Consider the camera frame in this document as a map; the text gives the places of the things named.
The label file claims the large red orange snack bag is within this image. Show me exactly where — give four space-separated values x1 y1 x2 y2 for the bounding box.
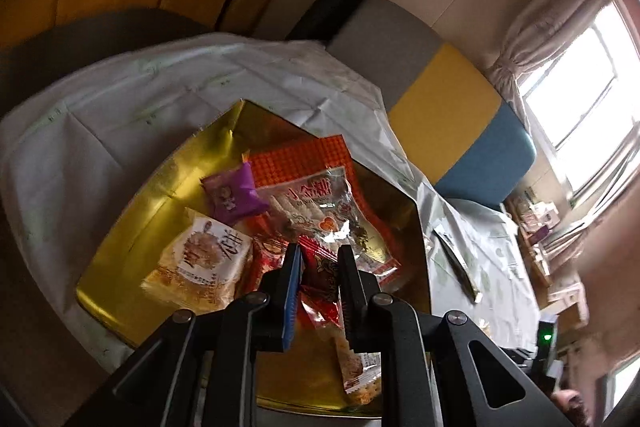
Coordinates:
247 134 403 290

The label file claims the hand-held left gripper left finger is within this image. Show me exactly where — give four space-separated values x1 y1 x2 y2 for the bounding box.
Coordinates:
65 243 304 427

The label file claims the window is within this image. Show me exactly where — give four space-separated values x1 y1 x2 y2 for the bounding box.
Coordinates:
517 0 640 208

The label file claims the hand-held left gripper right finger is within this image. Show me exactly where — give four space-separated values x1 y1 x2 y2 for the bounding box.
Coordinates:
337 245 576 427

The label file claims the beige cake snack packet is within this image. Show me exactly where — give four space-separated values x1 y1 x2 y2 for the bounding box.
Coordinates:
141 207 253 313

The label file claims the white green-printed tablecloth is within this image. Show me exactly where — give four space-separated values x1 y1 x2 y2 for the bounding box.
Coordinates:
0 32 541 378

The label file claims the clear crispy red-ended snack packet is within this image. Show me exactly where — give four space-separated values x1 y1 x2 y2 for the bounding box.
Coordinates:
299 234 383 408

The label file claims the golden tray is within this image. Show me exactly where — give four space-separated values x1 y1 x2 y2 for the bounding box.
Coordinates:
75 99 433 418

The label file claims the flat silver foil packet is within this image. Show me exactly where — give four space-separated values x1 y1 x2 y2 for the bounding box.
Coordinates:
431 227 483 304

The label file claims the pale curtain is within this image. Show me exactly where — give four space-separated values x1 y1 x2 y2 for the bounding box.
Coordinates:
487 0 626 108

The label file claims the purple snack packet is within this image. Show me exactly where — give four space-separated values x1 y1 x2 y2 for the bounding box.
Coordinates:
200 161 271 224

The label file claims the red snack packet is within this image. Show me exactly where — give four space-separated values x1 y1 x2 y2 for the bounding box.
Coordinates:
245 232 293 295

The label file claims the dark grey chair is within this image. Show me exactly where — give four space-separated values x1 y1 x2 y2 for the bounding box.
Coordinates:
0 7 213 118

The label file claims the purple box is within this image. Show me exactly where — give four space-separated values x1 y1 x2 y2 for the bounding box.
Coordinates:
535 212 558 244

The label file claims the grey yellow blue sofa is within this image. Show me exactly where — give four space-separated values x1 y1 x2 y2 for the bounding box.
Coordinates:
325 0 538 210

